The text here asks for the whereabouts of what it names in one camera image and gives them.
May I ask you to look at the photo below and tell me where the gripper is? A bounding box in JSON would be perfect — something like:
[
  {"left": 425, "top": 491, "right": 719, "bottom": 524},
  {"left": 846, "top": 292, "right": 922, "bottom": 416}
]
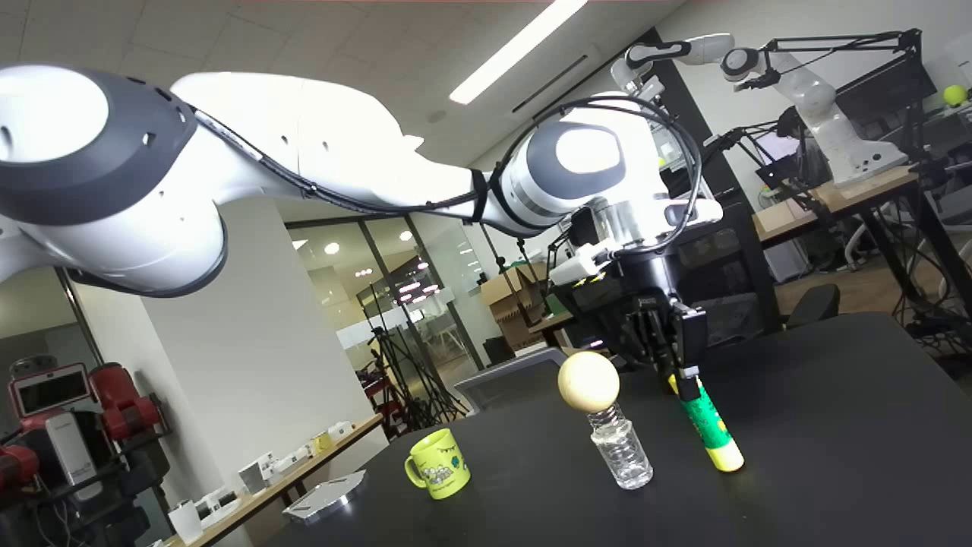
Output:
[{"left": 568, "top": 252, "right": 710, "bottom": 402}]

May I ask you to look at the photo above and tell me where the green and yellow bottle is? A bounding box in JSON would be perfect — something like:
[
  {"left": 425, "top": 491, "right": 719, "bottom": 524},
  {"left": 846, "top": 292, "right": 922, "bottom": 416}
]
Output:
[{"left": 667, "top": 372, "right": 746, "bottom": 473}]

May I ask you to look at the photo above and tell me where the clear plastic bottle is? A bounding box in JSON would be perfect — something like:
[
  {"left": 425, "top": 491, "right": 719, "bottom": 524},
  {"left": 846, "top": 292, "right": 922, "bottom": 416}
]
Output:
[{"left": 588, "top": 404, "right": 655, "bottom": 491}]

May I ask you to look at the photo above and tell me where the yellow-green mug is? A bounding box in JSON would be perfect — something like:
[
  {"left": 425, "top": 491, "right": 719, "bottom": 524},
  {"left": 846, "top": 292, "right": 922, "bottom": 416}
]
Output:
[{"left": 404, "top": 428, "right": 472, "bottom": 501}]

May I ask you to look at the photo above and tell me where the wooden ball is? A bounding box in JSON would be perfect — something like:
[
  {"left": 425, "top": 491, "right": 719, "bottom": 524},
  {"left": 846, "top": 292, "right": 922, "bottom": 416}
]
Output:
[{"left": 557, "top": 350, "right": 622, "bottom": 414}]

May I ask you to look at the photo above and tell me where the black office chair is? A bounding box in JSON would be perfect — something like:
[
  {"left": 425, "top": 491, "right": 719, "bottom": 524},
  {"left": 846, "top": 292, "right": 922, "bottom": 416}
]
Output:
[{"left": 784, "top": 283, "right": 841, "bottom": 330}]

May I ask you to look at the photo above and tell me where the stack of cardboard boxes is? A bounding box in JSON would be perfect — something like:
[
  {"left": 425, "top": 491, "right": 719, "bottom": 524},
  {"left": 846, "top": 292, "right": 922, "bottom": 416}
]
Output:
[{"left": 479, "top": 261, "right": 554, "bottom": 352}]

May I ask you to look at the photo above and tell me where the grey laptop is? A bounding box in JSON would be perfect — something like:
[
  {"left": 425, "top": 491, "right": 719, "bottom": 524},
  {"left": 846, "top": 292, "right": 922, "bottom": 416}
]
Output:
[{"left": 453, "top": 347, "right": 570, "bottom": 416}]

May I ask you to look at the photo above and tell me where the wooden desk with black legs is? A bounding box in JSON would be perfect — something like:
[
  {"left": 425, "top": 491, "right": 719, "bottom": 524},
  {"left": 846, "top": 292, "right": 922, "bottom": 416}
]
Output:
[{"left": 750, "top": 163, "right": 972, "bottom": 324}]

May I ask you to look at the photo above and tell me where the group of black tripods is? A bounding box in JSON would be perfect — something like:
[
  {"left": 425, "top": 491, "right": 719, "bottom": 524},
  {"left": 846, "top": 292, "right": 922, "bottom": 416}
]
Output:
[{"left": 355, "top": 283, "right": 469, "bottom": 440}]

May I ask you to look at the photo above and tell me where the ceiling light strip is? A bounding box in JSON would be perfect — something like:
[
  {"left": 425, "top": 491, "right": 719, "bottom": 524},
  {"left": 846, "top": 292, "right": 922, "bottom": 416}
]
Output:
[{"left": 449, "top": 0, "right": 590, "bottom": 106}]

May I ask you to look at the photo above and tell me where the black monitor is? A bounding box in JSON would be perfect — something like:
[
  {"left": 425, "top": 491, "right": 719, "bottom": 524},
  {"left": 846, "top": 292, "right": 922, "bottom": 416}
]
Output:
[{"left": 834, "top": 52, "right": 939, "bottom": 128}]

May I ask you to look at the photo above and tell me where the round metal plate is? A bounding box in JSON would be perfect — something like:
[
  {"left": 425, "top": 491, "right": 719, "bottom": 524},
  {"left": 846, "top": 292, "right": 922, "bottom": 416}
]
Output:
[{"left": 282, "top": 470, "right": 368, "bottom": 526}]

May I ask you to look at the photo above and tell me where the long wooden table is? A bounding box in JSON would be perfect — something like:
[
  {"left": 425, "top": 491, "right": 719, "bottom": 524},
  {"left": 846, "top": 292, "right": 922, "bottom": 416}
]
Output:
[{"left": 156, "top": 413, "right": 385, "bottom": 547}]

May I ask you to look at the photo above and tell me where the white cup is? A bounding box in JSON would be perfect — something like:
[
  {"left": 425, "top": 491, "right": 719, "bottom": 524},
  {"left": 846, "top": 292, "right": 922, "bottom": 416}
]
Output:
[{"left": 167, "top": 498, "right": 204, "bottom": 545}]

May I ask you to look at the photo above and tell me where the red robot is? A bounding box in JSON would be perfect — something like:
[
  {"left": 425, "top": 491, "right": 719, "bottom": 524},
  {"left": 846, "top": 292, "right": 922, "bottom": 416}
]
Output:
[{"left": 0, "top": 356, "right": 172, "bottom": 547}]

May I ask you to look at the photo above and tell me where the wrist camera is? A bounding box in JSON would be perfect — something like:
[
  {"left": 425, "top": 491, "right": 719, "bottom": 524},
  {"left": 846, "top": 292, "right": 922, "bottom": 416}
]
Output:
[{"left": 548, "top": 239, "right": 620, "bottom": 288}]

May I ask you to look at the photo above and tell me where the black boom mount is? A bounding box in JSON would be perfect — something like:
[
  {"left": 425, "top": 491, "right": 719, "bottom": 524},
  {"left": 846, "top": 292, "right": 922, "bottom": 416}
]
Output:
[{"left": 762, "top": 28, "right": 925, "bottom": 78}]

